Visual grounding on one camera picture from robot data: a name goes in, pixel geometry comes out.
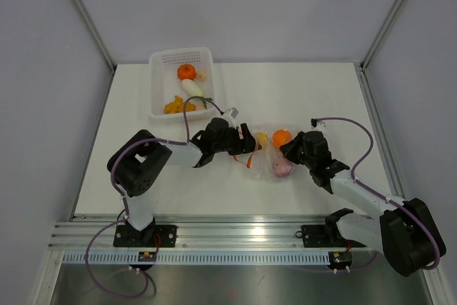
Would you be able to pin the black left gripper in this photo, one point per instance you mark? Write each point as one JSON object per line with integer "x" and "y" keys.
{"x": 245, "y": 145}

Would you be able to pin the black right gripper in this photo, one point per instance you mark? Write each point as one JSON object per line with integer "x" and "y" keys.
{"x": 290, "y": 148}

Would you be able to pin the fake yellow lemon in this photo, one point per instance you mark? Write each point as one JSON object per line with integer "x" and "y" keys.
{"x": 261, "y": 139}

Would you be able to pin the clear zip top bag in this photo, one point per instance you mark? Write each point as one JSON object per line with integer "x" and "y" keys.
{"x": 258, "y": 165}

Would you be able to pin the fake brown ginger root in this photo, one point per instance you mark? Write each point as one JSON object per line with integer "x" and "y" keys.
{"x": 178, "y": 105}

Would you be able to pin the fake white garlic bulb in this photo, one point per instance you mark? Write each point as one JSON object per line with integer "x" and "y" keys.
{"x": 201, "y": 75}

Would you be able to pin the fake white radish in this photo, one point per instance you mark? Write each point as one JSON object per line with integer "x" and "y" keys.
{"x": 192, "y": 89}

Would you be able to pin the fake orange pumpkin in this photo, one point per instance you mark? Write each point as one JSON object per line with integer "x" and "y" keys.
{"x": 186, "y": 71}

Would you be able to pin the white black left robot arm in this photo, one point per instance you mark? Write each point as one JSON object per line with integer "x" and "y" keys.
{"x": 137, "y": 164}

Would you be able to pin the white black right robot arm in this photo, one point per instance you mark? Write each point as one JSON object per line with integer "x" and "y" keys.
{"x": 402, "y": 230}

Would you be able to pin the fake purple onion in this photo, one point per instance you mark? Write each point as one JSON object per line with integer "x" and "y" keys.
{"x": 282, "y": 167}

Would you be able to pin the fake orange fruit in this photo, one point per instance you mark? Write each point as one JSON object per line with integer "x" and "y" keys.
{"x": 281, "y": 137}

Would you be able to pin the white plastic perforated basket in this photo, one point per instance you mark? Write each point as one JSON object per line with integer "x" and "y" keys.
{"x": 165, "y": 84}

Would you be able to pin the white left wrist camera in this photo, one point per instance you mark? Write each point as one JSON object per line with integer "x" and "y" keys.
{"x": 230, "y": 116}

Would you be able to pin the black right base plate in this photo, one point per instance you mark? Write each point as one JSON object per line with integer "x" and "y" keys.
{"x": 318, "y": 236}

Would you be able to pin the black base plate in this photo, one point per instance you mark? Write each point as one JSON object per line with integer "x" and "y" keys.
{"x": 318, "y": 236}
{"x": 164, "y": 236}

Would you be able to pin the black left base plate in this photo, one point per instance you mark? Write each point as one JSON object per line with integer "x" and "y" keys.
{"x": 164, "y": 236}

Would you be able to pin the aluminium mounting rail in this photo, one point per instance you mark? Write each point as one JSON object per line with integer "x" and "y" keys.
{"x": 199, "y": 233}

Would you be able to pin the white slotted cable duct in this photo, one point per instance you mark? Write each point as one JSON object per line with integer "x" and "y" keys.
{"x": 205, "y": 258}

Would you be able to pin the aluminium frame post right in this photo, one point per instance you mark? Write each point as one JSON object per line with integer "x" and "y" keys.
{"x": 382, "y": 33}

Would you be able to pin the aluminium frame post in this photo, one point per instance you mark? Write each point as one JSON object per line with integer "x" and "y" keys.
{"x": 382, "y": 33}
{"x": 93, "y": 32}

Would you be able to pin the aluminium frame post left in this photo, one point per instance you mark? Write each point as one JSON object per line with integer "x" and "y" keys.
{"x": 93, "y": 32}

